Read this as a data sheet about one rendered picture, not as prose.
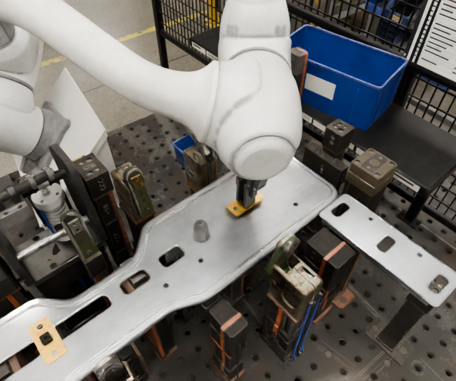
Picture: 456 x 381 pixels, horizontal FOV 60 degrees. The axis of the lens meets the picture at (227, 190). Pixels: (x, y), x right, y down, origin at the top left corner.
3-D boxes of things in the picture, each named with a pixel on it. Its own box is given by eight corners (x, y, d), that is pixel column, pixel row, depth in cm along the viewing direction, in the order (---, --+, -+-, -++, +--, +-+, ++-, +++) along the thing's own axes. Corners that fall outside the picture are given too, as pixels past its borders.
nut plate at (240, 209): (237, 217, 85) (237, 214, 84) (225, 206, 87) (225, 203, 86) (265, 198, 89) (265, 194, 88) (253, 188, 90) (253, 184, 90)
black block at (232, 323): (231, 398, 90) (232, 354, 68) (202, 360, 96) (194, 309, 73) (256, 373, 94) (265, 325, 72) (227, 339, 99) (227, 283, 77)
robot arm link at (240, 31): (219, 69, 68) (218, 117, 60) (217, -27, 57) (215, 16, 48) (281, 69, 68) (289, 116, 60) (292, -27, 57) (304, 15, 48)
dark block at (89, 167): (126, 283, 109) (85, 181, 77) (114, 266, 112) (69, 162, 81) (142, 273, 111) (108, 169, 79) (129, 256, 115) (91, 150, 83)
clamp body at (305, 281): (283, 373, 94) (305, 311, 67) (249, 336, 100) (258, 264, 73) (308, 348, 98) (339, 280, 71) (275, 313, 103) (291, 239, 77)
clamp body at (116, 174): (149, 286, 109) (122, 199, 81) (128, 258, 114) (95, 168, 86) (176, 266, 113) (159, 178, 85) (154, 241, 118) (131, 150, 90)
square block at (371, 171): (342, 265, 113) (379, 181, 85) (321, 247, 117) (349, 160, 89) (359, 249, 116) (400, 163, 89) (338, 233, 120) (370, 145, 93)
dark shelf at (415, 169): (423, 199, 90) (429, 190, 88) (188, 45, 135) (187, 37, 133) (472, 156, 99) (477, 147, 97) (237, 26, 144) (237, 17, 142)
